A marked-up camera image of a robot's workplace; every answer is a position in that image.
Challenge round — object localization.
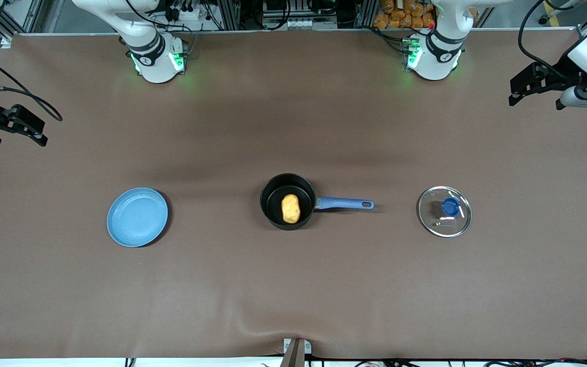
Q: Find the yellow potato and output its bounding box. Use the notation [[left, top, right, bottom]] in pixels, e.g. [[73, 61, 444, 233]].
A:
[[281, 194, 301, 224]]

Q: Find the glass lid with blue knob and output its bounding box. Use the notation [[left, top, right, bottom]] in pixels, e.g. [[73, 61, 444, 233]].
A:
[[417, 186, 472, 239]]

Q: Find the bag of orange items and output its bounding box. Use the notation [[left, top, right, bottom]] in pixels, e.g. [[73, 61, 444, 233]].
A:
[[373, 0, 437, 30]]

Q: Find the blue round plate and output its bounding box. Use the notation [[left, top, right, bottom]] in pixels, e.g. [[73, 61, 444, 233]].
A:
[[106, 188, 170, 248]]

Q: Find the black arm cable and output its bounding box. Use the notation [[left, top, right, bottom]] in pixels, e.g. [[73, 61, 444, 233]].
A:
[[0, 43, 64, 123], [518, 0, 582, 82]]

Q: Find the white power strip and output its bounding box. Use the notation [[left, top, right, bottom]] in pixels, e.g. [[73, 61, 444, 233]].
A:
[[263, 18, 315, 30]]

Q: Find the aluminium frame post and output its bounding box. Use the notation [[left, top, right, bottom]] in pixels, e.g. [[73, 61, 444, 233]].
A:
[[355, 0, 379, 29], [217, 0, 241, 31]]

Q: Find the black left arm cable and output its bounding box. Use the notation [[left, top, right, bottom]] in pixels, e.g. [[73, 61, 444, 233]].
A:
[[518, 0, 582, 82]]

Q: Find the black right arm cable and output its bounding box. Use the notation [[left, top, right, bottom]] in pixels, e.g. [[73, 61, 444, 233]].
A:
[[0, 43, 64, 123]]

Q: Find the brown table mat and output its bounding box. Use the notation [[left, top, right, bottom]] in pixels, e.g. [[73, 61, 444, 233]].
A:
[[0, 28, 587, 360]]

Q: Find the metal table clamp bracket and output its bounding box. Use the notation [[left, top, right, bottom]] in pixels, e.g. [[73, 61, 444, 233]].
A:
[[279, 337, 312, 367]]

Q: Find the black pot with blue handle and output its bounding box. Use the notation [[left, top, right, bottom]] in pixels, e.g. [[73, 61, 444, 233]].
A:
[[259, 173, 375, 231]]

